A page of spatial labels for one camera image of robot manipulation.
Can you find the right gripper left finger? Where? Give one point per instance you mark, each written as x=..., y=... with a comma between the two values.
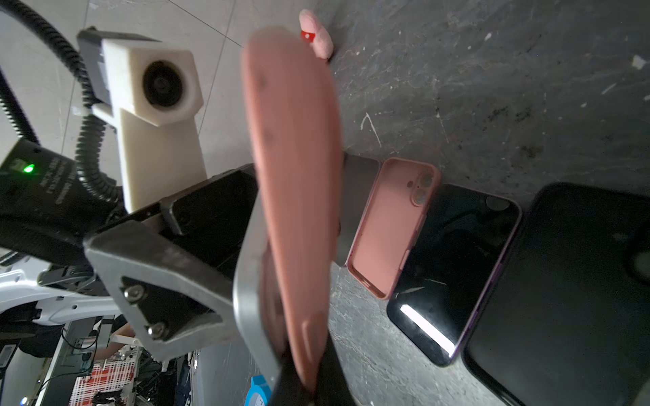
x=289, y=390

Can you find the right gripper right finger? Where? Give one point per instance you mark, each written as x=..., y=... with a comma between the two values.
x=332, y=387

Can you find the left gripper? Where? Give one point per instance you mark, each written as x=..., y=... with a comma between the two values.
x=169, y=266

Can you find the long black phone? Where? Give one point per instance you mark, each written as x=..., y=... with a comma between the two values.
x=454, y=260

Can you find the pink phone case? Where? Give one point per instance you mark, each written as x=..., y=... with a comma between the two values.
x=395, y=212
x=294, y=120

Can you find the phone with pink edge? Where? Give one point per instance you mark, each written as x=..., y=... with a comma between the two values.
x=258, y=308

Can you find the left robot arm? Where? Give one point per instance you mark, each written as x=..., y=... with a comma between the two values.
x=45, y=211

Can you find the pink pig plush toy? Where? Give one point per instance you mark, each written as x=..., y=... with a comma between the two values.
x=316, y=35

